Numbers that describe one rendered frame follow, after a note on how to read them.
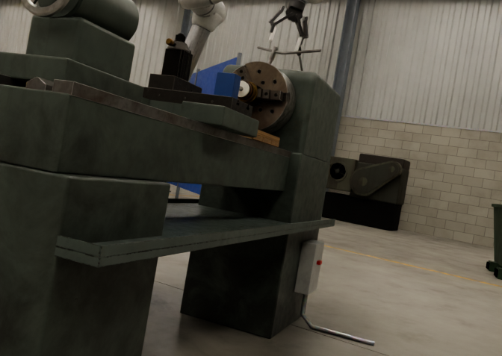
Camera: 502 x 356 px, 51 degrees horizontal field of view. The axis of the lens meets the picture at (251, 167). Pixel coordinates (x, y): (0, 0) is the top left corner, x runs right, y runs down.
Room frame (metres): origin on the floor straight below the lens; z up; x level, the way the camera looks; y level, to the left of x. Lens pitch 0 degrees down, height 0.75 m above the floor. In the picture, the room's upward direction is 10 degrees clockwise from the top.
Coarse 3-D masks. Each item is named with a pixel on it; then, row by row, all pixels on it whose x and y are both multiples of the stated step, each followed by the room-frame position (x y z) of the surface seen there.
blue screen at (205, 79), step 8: (240, 56) 7.41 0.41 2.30; (224, 64) 7.96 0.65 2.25; (232, 64) 7.61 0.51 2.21; (240, 64) 7.42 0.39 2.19; (200, 72) 9.11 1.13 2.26; (208, 72) 8.65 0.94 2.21; (216, 72) 8.28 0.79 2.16; (192, 80) 9.53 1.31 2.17; (200, 80) 9.03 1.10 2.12; (208, 80) 8.59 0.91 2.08; (208, 88) 8.51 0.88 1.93; (176, 184) 9.40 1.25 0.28; (184, 184) 8.95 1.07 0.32; (192, 184) 8.51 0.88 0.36; (200, 184) 8.11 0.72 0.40; (176, 192) 9.28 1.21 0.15
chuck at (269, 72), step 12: (252, 72) 2.37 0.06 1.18; (264, 72) 2.35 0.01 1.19; (276, 72) 2.33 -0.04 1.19; (264, 84) 2.35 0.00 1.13; (276, 84) 2.33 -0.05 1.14; (288, 84) 2.35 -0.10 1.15; (288, 96) 2.34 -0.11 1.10; (252, 108) 2.36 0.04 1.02; (264, 108) 2.34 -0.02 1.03; (276, 108) 2.32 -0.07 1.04; (288, 108) 2.35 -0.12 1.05; (264, 120) 2.34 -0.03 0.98; (276, 120) 2.32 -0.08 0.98
